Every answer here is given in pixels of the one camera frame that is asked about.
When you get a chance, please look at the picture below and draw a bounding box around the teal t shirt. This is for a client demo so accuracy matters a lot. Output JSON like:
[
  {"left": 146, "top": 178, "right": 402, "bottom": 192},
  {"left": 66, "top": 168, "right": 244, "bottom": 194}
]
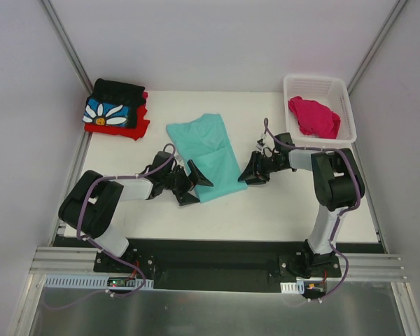
[{"left": 166, "top": 113, "right": 247, "bottom": 203}]

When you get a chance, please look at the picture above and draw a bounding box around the white plastic basket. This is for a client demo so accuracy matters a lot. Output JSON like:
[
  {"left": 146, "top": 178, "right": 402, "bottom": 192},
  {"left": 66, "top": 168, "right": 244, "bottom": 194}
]
[{"left": 283, "top": 74, "right": 357, "bottom": 148}]

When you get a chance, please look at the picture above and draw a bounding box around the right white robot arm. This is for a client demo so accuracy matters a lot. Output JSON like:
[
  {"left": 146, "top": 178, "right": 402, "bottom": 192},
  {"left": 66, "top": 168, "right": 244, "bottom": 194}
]
[{"left": 238, "top": 133, "right": 365, "bottom": 279}]

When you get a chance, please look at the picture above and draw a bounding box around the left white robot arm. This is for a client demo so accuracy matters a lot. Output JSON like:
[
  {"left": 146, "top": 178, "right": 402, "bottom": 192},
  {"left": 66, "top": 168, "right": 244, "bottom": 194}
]
[{"left": 58, "top": 150, "right": 214, "bottom": 272}]

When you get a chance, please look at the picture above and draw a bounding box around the magenta t shirt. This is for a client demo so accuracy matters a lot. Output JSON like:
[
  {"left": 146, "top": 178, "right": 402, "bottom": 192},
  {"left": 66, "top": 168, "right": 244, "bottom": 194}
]
[{"left": 288, "top": 96, "right": 341, "bottom": 139}]

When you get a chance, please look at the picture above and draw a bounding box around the red folded t shirt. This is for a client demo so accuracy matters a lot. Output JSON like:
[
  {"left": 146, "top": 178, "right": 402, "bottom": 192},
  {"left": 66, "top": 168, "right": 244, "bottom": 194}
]
[{"left": 83, "top": 104, "right": 150, "bottom": 140}]

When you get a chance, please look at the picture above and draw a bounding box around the pink folded t shirt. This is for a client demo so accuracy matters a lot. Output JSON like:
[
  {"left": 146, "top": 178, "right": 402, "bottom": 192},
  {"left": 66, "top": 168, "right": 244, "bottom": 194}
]
[{"left": 142, "top": 92, "right": 148, "bottom": 105}]

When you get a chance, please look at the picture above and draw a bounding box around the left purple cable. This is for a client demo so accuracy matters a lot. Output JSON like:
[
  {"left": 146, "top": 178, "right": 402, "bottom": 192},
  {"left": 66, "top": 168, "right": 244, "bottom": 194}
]
[{"left": 43, "top": 143, "right": 178, "bottom": 311}]

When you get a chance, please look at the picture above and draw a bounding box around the purple cable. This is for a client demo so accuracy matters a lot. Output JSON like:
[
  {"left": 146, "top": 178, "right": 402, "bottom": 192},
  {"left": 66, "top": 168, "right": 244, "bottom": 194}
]
[
  {"left": 263, "top": 118, "right": 361, "bottom": 307},
  {"left": 43, "top": 143, "right": 178, "bottom": 311}
]

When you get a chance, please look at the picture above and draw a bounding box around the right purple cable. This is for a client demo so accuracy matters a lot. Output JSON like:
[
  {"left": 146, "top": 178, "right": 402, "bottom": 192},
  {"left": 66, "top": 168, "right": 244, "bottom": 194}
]
[{"left": 263, "top": 118, "right": 361, "bottom": 307}]

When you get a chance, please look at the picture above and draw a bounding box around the right white cable duct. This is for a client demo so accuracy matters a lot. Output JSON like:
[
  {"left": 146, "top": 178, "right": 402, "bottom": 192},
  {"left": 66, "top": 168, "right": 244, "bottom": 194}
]
[{"left": 280, "top": 281, "right": 305, "bottom": 295}]

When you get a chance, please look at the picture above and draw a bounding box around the white cable duct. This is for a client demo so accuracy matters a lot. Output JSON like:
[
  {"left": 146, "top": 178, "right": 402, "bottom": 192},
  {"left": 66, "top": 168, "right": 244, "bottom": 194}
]
[
  {"left": 45, "top": 275, "right": 154, "bottom": 291},
  {"left": 280, "top": 281, "right": 305, "bottom": 295}
]

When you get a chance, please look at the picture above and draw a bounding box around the left white cable duct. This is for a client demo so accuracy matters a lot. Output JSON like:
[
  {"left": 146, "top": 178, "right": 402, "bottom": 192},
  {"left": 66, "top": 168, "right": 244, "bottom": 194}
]
[{"left": 45, "top": 275, "right": 154, "bottom": 291}]

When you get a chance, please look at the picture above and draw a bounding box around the right aluminium frame post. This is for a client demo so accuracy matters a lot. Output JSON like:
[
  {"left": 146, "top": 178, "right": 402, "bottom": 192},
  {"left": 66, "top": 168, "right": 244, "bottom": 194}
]
[{"left": 347, "top": 0, "right": 410, "bottom": 95}]

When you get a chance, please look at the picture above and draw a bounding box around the aluminium frame post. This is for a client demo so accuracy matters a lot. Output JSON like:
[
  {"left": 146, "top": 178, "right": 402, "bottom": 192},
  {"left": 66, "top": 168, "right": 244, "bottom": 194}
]
[
  {"left": 39, "top": 0, "right": 93, "bottom": 93},
  {"left": 347, "top": 0, "right": 410, "bottom": 95}
]

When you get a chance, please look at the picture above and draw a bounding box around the left aluminium frame post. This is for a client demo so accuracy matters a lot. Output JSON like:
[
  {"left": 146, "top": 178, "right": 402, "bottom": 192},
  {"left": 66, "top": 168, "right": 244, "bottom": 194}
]
[{"left": 39, "top": 0, "right": 93, "bottom": 93}]

